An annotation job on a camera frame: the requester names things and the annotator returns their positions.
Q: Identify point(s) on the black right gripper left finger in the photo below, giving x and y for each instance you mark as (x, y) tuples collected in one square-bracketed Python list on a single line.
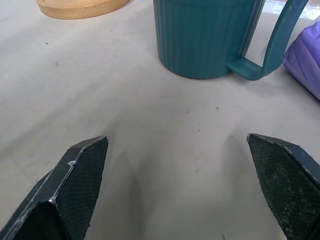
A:
[(75, 185)]

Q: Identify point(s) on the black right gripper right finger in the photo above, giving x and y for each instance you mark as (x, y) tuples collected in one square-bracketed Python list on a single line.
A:
[(282, 180)]

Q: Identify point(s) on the round wooden board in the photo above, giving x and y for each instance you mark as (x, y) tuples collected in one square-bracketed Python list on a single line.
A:
[(82, 7)]

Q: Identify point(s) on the purple cloth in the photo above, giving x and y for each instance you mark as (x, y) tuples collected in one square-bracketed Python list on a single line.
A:
[(303, 60)]

